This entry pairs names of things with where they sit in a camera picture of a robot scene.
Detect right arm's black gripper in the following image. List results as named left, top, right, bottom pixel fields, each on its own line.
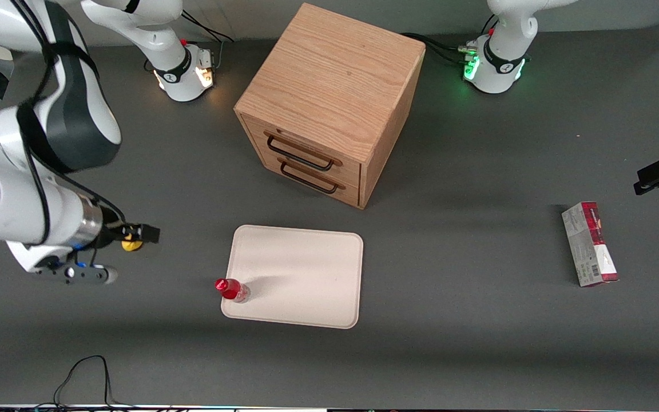
left=98, top=224, right=161, bottom=249

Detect red-capped coke bottle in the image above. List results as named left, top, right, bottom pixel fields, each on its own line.
left=215, top=278, right=252, bottom=304

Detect beige rectangular tray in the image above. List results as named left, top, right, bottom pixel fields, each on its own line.
left=221, top=224, right=364, bottom=330

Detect red tartan cardboard box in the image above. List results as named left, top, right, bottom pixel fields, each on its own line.
left=561, top=201, right=620, bottom=288

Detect wooden drawer front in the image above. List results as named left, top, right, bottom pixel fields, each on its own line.
left=255, top=152, right=362, bottom=208
left=243, top=117, right=363, bottom=188

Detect wooden drawer cabinet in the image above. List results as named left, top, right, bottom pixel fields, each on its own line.
left=233, top=2, right=427, bottom=210

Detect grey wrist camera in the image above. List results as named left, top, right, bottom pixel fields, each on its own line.
left=33, top=265, right=120, bottom=286

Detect black cable along right arm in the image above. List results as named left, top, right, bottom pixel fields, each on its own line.
left=9, top=0, right=136, bottom=252

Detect thin black looped cable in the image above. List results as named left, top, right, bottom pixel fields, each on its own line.
left=32, top=355, right=138, bottom=410

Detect black metal drawer handle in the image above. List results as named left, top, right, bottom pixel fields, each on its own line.
left=279, top=159, right=347, bottom=195
left=265, top=132, right=343, bottom=172

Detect black cable at right arm base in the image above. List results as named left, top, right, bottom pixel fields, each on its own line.
left=144, top=9, right=235, bottom=72

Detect black cables at left arm base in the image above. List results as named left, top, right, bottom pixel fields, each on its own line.
left=401, top=14, right=499, bottom=66

